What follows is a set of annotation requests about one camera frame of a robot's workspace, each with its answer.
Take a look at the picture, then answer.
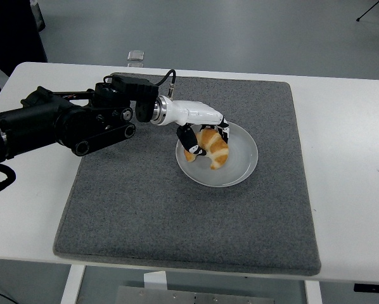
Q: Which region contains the black table control panel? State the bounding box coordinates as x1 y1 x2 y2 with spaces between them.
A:
354 283 379 293

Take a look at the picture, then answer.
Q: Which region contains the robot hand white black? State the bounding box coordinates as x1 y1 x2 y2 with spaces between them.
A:
166 99 231 157

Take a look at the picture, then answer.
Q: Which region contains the white table leg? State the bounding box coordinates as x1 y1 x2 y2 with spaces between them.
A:
60 265 86 304
304 280 323 304

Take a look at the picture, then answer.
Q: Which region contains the round white plate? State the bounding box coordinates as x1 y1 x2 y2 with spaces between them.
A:
176 120 259 188

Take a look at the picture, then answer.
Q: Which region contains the grey felt mat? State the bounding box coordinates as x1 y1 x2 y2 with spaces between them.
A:
52 72 323 277

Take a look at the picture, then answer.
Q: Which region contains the person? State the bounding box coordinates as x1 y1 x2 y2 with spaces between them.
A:
0 0 48 111

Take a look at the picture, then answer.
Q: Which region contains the black tripod leg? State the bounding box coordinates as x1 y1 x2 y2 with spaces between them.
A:
356 0 379 22

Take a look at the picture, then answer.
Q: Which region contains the croissant bread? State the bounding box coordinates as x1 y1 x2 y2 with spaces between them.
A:
184 127 230 170

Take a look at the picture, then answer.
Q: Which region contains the white paper label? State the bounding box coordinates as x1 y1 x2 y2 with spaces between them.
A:
143 270 169 291

